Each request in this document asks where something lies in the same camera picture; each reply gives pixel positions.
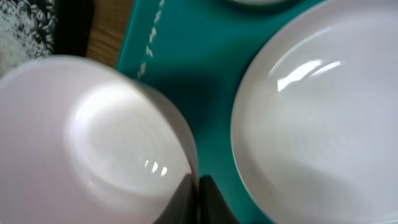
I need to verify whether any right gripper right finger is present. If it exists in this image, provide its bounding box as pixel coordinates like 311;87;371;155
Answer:
199;175;239;224

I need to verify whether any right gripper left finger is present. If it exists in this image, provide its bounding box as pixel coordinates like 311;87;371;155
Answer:
154;174;198;224

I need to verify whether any pink bowl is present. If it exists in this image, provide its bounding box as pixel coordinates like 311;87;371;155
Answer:
1;56;198;224

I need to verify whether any cream green bowl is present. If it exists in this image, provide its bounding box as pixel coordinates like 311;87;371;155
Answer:
230;0;285;6

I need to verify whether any black waste tray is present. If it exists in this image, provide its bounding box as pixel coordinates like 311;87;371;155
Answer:
50;0;94;57

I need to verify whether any large white plate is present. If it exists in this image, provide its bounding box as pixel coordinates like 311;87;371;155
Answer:
231;0;397;223

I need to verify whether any teal plastic tray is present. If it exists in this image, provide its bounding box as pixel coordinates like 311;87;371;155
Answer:
116;0;318;223

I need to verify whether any spilled white rice pile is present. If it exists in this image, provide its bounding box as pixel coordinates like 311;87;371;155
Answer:
1;0;58;77

